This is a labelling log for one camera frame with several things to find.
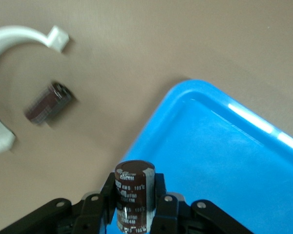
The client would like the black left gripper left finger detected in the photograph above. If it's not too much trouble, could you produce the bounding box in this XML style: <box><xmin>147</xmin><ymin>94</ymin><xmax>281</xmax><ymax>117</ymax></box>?
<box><xmin>0</xmin><ymin>172</ymin><xmax>118</xmax><ymax>234</ymax></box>

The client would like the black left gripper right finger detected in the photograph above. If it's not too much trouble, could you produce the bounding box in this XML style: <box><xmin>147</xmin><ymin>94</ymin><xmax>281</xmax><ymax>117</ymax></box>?
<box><xmin>150</xmin><ymin>173</ymin><xmax>253</xmax><ymax>234</ymax></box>

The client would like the small black terminal block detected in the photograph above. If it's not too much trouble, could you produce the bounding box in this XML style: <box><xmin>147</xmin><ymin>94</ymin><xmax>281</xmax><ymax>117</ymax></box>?
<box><xmin>114</xmin><ymin>160</ymin><xmax>156</xmax><ymax>234</ymax></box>

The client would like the dark brown cylindrical capacitor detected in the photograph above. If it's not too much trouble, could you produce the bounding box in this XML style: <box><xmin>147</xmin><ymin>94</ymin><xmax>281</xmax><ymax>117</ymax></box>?
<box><xmin>23</xmin><ymin>81</ymin><xmax>73</xmax><ymax>127</ymax></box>

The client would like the blue plastic tray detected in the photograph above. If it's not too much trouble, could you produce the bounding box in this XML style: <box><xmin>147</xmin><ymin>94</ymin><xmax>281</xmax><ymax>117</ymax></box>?
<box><xmin>117</xmin><ymin>78</ymin><xmax>293</xmax><ymax>234</ymax></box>

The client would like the brown table mat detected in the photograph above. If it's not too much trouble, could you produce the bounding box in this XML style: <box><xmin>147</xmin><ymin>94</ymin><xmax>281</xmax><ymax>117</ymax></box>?
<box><xmin>0</xmin><ymin>0</ymin><xmax>293</xmax><ymax>234</ymax></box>

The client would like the white semicircular plastic bracket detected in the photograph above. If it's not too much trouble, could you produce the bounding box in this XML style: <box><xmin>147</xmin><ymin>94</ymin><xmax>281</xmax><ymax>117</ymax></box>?
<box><xmin>0</xmin><ymin>25</ymin><xmax>70</xmax><ymax>155</ymax></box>

